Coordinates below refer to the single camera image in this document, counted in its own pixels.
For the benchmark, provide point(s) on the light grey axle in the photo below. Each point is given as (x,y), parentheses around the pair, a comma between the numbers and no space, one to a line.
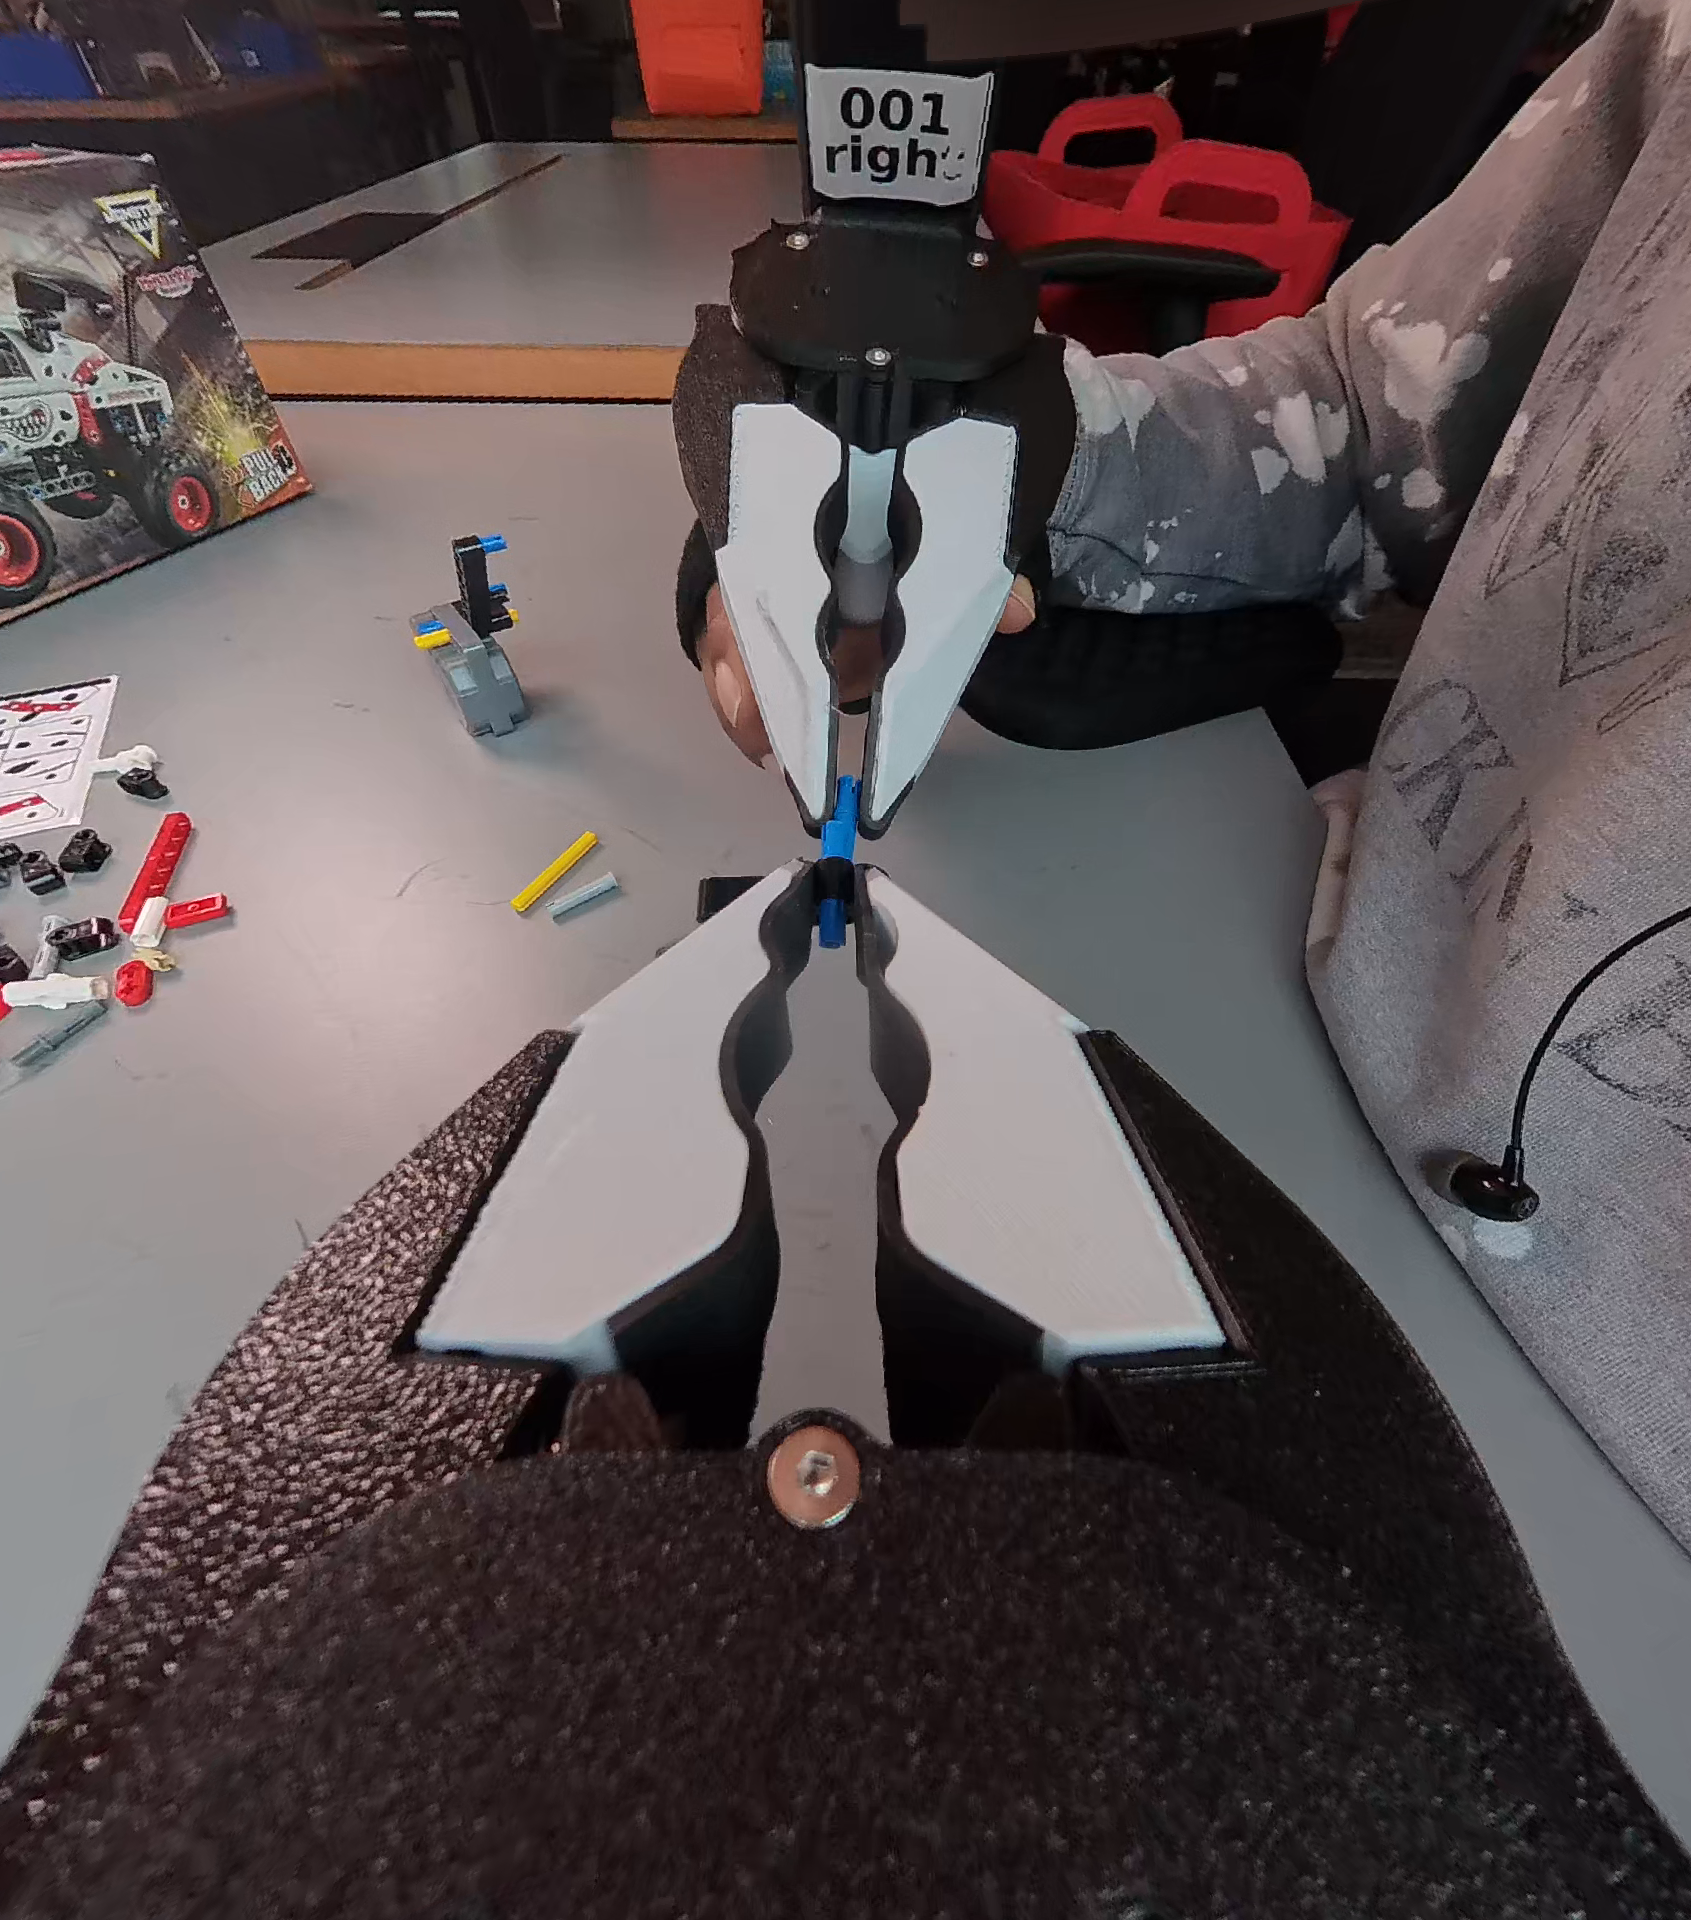
(584,897)

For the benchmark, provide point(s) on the long red beam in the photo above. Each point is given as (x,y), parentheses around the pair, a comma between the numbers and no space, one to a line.
(154,872)

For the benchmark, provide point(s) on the small white connector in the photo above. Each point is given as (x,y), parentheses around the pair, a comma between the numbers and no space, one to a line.
(132,761)

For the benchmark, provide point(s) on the grey table with wooden edge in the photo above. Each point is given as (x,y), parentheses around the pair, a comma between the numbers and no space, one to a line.
(560,254)

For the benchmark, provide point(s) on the monster truck toy box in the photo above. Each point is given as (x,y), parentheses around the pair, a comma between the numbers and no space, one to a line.
(50,405)

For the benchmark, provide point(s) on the person's grey hoodie torso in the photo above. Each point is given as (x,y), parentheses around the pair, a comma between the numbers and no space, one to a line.
(1609,674)

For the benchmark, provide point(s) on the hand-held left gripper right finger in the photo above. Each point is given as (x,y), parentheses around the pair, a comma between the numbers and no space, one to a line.
(1039,1185)

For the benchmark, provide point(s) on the grey desk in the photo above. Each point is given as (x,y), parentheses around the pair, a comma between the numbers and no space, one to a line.
(334,1050)

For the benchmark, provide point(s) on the person's right forearm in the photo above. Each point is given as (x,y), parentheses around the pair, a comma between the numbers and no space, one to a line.
(1235,451)

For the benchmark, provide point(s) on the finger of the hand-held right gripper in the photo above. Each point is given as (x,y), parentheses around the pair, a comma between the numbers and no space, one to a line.
(770,555)
(958,555)

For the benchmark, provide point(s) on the grey and black partial model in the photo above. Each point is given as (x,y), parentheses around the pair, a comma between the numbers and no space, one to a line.
(478,669)

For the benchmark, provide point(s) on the black beam piece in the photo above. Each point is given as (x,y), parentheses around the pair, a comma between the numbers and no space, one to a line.
(728,897)

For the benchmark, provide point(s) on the red tote basket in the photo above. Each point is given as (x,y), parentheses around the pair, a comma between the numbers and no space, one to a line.
(1205,224)

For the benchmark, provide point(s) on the yellow axle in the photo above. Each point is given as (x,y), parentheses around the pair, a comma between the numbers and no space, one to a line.
(554,872)

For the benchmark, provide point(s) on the black chair armrest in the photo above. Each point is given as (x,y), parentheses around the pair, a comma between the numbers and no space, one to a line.
(1159,279)

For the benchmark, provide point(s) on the small black connector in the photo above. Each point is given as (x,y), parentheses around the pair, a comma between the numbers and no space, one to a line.
(142,783)

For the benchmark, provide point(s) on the blue connector pin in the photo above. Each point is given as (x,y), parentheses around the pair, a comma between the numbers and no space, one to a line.
(834,871)

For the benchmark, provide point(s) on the person's right hand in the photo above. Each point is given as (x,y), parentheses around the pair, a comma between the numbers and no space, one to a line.
(736,699)

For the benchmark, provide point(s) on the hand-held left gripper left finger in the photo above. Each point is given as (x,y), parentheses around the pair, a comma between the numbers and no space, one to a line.
(606,1185)

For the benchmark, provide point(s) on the orange container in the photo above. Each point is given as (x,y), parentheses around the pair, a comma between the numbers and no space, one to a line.
(696,52)

